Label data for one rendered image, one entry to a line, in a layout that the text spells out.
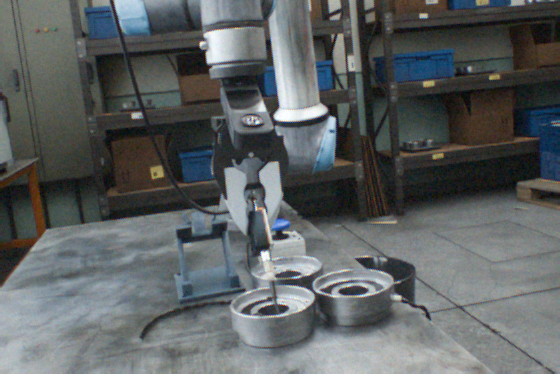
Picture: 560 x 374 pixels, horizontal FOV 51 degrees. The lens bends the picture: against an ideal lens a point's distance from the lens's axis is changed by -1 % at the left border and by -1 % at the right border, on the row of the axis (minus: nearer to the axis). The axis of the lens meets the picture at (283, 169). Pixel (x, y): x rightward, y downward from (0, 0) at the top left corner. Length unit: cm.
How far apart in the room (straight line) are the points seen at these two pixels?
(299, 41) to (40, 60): 350
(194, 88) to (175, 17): 337
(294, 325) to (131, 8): 48
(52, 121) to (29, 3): 83
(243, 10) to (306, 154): 57
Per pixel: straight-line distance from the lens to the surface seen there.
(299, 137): 123
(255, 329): 72
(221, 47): 73
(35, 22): 460
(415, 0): 470
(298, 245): 99
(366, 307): 75
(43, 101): 457
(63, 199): 486
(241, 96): 71
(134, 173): 426
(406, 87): 454
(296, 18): 121
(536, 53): 520
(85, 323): 90
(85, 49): 418
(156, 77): 476
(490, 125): 497
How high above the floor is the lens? 111
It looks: 8 degrees down
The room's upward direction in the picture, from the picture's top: 6 degrees counter-clockwise
